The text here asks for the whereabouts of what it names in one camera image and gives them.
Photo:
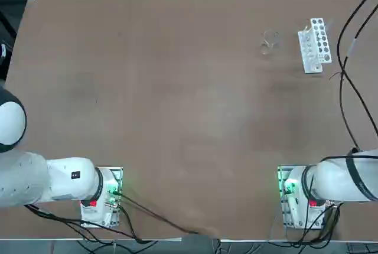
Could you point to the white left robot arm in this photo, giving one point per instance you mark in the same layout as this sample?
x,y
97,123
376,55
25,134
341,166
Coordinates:
x,y
68,183

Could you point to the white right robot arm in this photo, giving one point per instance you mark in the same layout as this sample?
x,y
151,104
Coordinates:
x,y
333,180

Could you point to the white test tube rack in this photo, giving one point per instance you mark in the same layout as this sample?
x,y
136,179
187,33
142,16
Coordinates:
x,y
308,63

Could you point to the small glass beaker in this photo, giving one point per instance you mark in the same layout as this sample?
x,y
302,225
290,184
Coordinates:
x,y
267,50

